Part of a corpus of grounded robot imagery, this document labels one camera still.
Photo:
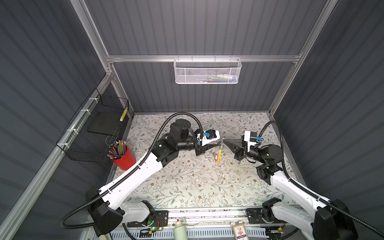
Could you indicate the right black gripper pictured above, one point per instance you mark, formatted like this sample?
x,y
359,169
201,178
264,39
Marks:
x,y
239,149

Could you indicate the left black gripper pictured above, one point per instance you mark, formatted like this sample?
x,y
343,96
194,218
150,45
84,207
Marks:
x,y
201,150

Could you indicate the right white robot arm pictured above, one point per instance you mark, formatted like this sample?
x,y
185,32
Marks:
x,y
317,219

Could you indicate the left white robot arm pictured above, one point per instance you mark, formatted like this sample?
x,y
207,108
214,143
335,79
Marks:
x,y
111,210

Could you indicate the red pencil cup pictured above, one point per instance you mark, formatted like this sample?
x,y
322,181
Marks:
x,y
121,155

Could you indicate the playing card box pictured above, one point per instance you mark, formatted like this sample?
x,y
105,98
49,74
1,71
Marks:
x,y
239,231

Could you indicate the white bottle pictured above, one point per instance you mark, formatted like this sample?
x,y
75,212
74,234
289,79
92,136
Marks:
x,y
180,231

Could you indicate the yellow marker in basket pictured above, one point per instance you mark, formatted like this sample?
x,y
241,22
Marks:
x,y
123,115

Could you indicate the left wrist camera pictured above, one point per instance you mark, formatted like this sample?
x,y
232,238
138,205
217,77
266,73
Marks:
x,y
210,136

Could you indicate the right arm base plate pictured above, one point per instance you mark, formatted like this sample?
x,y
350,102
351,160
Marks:
x,y
255,216

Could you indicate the white wire mesh basket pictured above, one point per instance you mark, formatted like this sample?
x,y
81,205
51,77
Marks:
x,y
207,72

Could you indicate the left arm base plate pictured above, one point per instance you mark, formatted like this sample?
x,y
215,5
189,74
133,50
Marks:
x,y
157,219

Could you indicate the black wire basket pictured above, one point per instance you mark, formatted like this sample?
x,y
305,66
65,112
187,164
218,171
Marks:
x,y
95,128

